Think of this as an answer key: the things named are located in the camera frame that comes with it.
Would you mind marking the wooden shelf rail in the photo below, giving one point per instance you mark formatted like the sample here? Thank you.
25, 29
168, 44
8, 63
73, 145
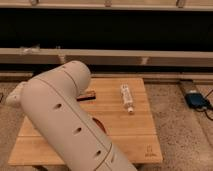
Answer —
106, 57

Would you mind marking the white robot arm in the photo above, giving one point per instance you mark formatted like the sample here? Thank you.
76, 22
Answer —
50, 102

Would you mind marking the small dark brown object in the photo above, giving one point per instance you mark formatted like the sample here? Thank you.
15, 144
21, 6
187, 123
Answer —
87, 95

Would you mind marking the white plastic bottle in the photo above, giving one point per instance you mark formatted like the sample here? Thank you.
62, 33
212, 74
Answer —
127, 98

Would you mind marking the blue foot pedal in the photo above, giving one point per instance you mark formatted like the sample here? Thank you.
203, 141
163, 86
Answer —
196, 100

